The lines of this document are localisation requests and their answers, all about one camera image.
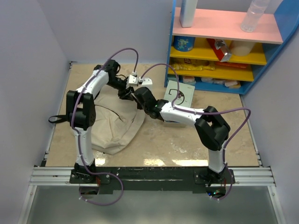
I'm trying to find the beige student backpack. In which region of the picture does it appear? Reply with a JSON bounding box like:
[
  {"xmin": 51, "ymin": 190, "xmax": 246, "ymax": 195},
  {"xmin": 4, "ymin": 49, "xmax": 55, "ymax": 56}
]
[{"xmin": 48, "ymin": 84, "xmax": 146, "ymax": 156}]

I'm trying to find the white book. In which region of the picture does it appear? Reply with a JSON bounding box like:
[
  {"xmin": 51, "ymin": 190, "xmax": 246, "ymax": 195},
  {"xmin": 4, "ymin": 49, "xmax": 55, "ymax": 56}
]
[{"xmin": 164, "ymin": 80, "xmax": 195, "ymax": 107}]

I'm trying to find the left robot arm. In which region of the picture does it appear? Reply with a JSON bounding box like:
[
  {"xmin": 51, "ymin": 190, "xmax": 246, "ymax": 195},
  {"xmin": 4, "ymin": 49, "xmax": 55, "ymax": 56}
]
[{"xmin": 66, "ymin": 59, "xmax": 135, "ymax": 183}]

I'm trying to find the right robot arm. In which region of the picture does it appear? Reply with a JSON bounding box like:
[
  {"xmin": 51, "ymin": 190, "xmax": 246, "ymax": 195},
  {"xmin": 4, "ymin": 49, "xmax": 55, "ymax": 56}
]
[{"xmin": 134, "ymin": 87, "xmax": 230, "ymax": 183}]

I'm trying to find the yellow snack bag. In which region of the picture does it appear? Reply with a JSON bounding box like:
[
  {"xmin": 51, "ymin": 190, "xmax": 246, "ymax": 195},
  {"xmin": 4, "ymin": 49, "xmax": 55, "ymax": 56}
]
[{"xmin": 170, "ymin": 58, "xmax": 215, "ymax": 71}]

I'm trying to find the pastel sponges row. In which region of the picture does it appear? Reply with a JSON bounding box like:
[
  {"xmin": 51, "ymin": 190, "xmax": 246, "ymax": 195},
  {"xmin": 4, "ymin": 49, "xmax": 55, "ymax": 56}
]
[{"xmin": 178, "ymin": 76, "xmax": 241, "ymax": 89}]

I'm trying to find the blue tin can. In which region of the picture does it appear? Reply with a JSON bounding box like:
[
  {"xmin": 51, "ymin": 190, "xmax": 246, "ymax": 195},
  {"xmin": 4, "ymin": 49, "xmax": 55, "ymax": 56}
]
[{"xmin": 172, "ymin": 35, "xmax": 195, "ymax": 52}]

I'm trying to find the orange red packet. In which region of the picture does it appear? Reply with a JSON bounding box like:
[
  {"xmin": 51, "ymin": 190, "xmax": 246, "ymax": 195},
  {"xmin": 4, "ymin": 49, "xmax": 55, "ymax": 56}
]
[{"xmin": 214, "ymin": 61, "xmax": 248, "ymax": 69}]

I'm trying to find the blue shelf unit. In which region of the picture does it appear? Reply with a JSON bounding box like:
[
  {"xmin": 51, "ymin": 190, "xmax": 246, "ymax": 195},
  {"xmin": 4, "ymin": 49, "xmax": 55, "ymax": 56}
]
[{"xmin": 165, "ymin": 0, "xmax": 299, "ymax": 95}]

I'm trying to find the red snack packet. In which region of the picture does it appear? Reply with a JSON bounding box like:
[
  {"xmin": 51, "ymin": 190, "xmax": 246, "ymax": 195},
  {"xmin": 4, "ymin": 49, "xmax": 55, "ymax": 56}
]
[{"xmin": 206, "ymin": 38, "xmax": 232, "ymax": 62}]

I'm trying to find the white bottle on shelf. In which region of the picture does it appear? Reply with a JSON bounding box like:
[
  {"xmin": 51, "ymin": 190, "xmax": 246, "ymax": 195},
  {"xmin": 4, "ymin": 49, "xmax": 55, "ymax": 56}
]
[{"xmin": 179, "ymin": 0, "xmax": 198, "ymax": 28}]

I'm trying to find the white bowl cup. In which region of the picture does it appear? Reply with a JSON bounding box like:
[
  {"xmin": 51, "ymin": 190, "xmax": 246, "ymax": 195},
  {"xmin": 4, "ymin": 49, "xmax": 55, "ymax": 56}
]
[{"xmin": 229, "ymin": 41, "xmax": 256, "ymax": 56}]

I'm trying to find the clear plastic bottle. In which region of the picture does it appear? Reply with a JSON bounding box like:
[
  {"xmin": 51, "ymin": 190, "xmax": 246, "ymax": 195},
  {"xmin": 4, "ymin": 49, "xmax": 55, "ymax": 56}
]
[{"xmin": 240, "ymin": 0, "xmax": 270, "ymax": 32}]

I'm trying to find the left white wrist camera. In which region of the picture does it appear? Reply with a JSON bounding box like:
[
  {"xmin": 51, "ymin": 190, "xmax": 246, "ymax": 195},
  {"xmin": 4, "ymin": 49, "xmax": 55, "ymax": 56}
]
[{"xmin": 127, "ymin": 75, "xmax": 139, "ymax": 87}]

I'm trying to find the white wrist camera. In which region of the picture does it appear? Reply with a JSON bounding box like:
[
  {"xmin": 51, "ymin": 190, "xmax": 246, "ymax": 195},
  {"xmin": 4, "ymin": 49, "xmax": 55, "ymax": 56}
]
[
  {"xmin": 138, "ymin": 77, "xmax": 153, "ymax": 90},
  {"xmin": 127, "ymin": 75, "xmax": 139, "ymax": 87}
]

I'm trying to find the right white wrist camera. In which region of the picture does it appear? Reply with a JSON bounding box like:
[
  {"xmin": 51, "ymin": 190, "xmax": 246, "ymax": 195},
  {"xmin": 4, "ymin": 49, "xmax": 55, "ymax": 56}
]
[{"xmin": 138, "ymin": 77, "xmax": 153, "ymax": 90}]

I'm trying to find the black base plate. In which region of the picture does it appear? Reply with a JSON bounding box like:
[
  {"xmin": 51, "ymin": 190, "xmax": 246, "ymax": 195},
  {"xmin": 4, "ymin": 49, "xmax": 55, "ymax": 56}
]
[{"xmin": 70, "ymin": 167, "xmax": 235, "ymax": 195}]

